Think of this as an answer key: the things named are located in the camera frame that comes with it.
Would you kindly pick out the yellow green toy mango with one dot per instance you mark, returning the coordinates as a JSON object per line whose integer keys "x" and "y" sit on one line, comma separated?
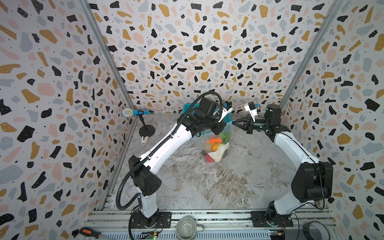
{"x": 215, "y": 147}

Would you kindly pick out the red toy pepper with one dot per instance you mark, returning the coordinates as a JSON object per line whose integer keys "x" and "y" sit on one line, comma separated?
{"x": 209, "y": 159}

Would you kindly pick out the blue microphone on stand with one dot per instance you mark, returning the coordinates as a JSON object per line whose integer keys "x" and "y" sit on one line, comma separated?
{"x": 145, "y": 130}

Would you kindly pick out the clear zip top bag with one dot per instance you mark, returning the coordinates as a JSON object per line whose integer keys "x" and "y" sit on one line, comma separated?
{"x": 206, "y": 147}

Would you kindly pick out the green toy leaf vegetable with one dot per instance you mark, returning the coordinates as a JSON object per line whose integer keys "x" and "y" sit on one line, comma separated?
{"x": 226, "y": 137}

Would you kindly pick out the orange handled screwdriver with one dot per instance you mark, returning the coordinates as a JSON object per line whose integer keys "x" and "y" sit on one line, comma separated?
{"x": 88, "y": 232}

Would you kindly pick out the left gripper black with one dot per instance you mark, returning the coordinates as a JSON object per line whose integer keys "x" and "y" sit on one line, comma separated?
{"x": 221, "y": 125}

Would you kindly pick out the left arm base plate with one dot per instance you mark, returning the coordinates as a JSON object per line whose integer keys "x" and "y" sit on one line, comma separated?
{"x": 160, "y": 220}

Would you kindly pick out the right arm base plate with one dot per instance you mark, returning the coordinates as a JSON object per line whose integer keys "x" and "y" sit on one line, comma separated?
{"x": 266, "y": 219}

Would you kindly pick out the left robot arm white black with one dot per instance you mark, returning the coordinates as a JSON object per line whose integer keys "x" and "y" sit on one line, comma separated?
{"x": 143, "y": 169}

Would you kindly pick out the orange toy carrot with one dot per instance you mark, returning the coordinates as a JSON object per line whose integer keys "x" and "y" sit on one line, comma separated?
{"x": 215, "y": 141}

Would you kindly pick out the small pink white device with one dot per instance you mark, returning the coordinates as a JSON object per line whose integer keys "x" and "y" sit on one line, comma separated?
{"x": 144, "y": 140}

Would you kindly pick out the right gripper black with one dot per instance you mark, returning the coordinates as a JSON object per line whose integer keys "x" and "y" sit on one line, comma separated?
{"x": 250, "y": 126}

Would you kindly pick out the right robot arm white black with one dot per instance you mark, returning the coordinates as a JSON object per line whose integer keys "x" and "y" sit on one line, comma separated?
{"x": 313, "y": 180}

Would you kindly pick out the aluminium rail frame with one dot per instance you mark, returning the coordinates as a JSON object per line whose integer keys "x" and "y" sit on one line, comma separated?
{"x": 218, "y": 224}

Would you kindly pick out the teal plastic basket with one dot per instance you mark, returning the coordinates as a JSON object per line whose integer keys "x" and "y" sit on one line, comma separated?
{"x": 187, "y": 108}

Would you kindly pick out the grey tape roll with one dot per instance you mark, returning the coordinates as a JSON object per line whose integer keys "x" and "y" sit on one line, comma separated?
{"x": 315, "y": 230}

